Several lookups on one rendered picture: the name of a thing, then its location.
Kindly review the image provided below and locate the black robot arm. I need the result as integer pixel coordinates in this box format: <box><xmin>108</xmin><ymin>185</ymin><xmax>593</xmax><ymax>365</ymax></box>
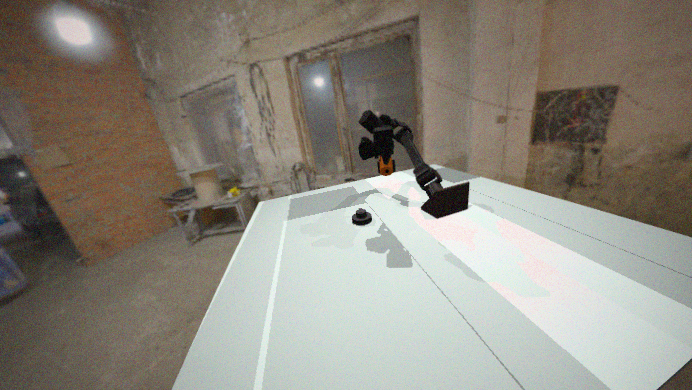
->
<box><xmin>358</xmin><ymin>110</ymin><xmax>443</xmax><ymax>198</ymax></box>

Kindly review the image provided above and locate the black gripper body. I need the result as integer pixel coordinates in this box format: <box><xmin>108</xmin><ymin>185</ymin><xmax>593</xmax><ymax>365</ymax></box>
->
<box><xmin>373</xmin><ymin>125</ymin><xmax>396</xmax><ymax>172</ymax></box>

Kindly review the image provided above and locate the orange cylinder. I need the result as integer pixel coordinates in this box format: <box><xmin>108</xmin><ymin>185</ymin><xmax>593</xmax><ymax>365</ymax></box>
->
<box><xmin>379</xmin><ymin>156</ymin><xmax>393</xmax><ymax>176</ymax></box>

